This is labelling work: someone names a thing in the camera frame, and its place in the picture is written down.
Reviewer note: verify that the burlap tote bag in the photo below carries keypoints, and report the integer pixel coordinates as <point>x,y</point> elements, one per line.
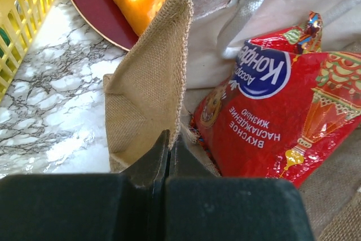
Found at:
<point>145,96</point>

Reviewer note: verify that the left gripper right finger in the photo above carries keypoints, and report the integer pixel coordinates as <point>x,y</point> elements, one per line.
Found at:
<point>184,164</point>

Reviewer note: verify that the dark red round plate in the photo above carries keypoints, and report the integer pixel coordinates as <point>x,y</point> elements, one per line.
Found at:
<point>167,32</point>

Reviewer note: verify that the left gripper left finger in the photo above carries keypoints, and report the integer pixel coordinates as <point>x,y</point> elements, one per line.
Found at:
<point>150,170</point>

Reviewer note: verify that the red Konfeti candy bag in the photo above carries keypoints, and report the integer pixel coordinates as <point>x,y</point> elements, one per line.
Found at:
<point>285,109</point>

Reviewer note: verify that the yellow plastic shopping basket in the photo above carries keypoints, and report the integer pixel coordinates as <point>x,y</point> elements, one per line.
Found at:
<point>20,22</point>

